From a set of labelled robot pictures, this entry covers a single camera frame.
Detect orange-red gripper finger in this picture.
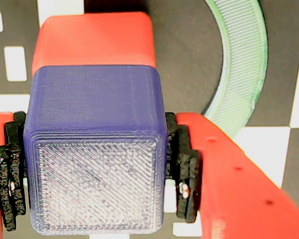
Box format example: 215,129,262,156
0,111,28,239
164,112,299,239

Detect blue cube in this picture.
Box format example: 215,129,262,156
23,65,169,236

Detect red cube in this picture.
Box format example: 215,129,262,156
31,11,157,75

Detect black white marker checkerboard mat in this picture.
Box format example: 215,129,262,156
0,0,299,239

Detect green ring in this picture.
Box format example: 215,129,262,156
203,0,269,139

